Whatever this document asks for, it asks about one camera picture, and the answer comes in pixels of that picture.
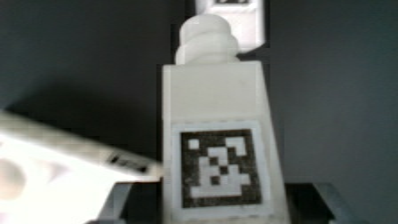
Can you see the white table leg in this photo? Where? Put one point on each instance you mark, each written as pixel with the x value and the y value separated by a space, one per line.
pixel 243 14
pixel 222 179

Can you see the white square tabletop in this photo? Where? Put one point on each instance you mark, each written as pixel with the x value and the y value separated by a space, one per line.
pixel 58 171

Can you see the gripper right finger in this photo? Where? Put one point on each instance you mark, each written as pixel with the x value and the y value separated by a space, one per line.
pixel 316 204

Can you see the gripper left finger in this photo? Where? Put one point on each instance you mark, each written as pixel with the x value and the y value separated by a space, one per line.
pixel 131 204

